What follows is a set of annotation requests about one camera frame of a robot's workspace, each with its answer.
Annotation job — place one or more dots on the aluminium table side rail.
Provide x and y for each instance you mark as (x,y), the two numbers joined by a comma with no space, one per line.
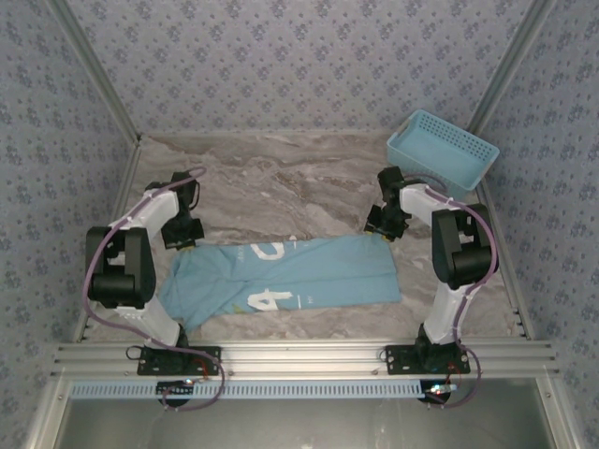
(126,187)
(510,280)

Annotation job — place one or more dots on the blue plastic basket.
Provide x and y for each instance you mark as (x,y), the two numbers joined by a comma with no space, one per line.
(444,145)

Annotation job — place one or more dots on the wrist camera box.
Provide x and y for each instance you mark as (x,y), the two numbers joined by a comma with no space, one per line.
(390,180)
(185,189)

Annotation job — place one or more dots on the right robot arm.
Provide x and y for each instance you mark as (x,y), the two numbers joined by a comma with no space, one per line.
(463,252)

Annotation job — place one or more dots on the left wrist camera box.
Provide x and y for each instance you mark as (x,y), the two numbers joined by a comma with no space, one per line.
(185,189)

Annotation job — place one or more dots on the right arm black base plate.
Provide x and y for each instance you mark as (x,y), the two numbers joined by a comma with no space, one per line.
(402,360)

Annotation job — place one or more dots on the light blue printed t-shirt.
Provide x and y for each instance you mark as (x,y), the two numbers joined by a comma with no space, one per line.
(327,271)

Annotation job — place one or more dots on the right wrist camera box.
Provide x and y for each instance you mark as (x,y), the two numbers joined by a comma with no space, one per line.
(390,180)

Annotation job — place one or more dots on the aluminium mounting rail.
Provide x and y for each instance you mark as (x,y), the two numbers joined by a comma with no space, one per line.
(299,357)

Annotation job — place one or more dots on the aluminium frame post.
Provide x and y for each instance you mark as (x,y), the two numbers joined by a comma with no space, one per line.
(93,65)
(510,65)

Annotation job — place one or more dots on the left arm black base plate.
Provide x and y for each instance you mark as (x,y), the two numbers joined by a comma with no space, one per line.
(154,362)

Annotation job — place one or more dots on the control board with LEDs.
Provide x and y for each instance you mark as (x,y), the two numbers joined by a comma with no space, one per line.
(175,389)
(437,392)

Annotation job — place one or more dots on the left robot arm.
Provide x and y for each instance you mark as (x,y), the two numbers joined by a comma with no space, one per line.
(121,271)

